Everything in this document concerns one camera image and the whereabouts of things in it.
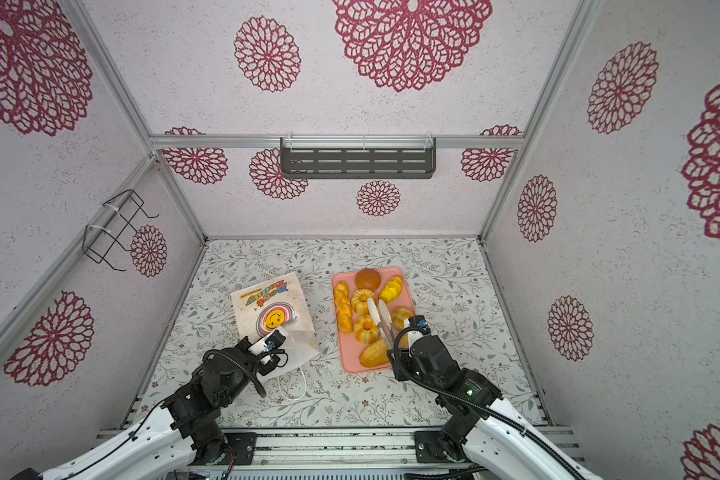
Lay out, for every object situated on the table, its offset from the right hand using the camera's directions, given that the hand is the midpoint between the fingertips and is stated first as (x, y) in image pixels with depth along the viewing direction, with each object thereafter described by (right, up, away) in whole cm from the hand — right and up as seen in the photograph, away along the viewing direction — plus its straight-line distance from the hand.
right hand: (391, 349), depth 76 cm
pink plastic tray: (-11, -4, +15) cm, 19 cm away
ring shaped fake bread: (-8, +10, +22) cm, 25 cm away
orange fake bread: (-13, +8, +22) cm, 27 cm away
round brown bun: (-5, +17, +27) cm, 32 cm away
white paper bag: (-32, +10, +10) cm, 35 cm away
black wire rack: (-71, +35, +3) cm, 79 cm away
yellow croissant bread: (+3, +13, +26) cm, 29 cm away
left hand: (-30, +3, +2) cm, 30 cm away
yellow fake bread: (+5, +6, +19) cm, 20 cm away
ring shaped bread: (-6, +2, +14) cm, 15 cm away
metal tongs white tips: (-1, +7, +6) cm, 9 cm away
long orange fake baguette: (-3, -4, +10) cm, 11 cm away
